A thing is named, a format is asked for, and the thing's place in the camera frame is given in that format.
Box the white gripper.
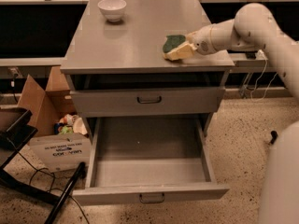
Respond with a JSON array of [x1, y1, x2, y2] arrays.
[[164, 25, 217, 61]]

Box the green and yellow sponge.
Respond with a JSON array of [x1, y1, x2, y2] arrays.
[[163, 35, 186, 54]]

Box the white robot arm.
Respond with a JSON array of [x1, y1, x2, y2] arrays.
[[163, 3, 299, 224]]

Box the grey drawer cabinet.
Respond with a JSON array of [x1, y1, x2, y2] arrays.
[[61, 0, 234, 130]]

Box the closed grey upper drawer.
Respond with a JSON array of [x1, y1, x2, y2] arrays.
[[70, 87, 224, 118]]

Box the open grey lower drawer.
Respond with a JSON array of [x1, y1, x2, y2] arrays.
[[73, 116, 229, 205]]

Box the black plug on ledge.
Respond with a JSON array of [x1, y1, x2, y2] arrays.
[[245, 52, 256, 60]]

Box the white power adapter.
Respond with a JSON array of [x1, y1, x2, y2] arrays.
[[256, 49, 267, 60]]

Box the white ceramic bowl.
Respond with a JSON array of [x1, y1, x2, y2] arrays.
[[97, 0, 127, 21]]

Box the black bar right floor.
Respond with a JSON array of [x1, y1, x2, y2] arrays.
[[270, 131, 278, 145]]

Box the toys inside cardboard box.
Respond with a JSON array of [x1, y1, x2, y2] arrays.
[[54, 114, 88, 135]]

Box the open cardboard box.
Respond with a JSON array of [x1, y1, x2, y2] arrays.
[[18, 66, 92, 172]]

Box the black stand left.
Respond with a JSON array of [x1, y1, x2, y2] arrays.
[[0, 106, 86, 224]]

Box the white cable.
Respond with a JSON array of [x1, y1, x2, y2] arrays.
[[249, 58, 278, 102]]

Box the black cable on floor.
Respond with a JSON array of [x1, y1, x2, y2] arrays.
[[6, 137, 92, 224]]

